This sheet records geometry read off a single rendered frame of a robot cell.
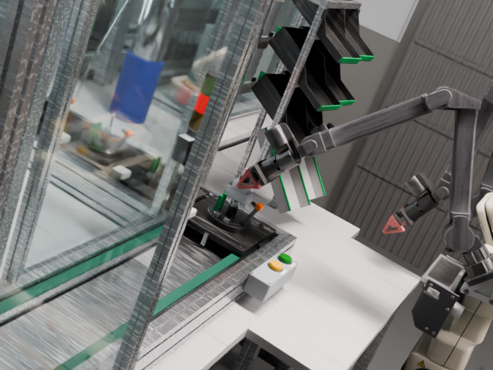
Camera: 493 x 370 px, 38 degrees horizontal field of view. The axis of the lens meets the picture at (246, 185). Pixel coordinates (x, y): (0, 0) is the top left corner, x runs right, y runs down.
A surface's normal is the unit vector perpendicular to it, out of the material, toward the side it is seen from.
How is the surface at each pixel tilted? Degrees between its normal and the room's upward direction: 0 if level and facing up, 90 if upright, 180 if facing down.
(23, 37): 90
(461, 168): 74
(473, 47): 90
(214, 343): 0
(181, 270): 0
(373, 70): 90
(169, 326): 0
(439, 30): 90
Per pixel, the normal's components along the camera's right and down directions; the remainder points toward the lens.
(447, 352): -0.46, 0.19
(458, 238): -0.14, 0.03
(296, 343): 0.35, -0.86
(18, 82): 0.83, 0.47
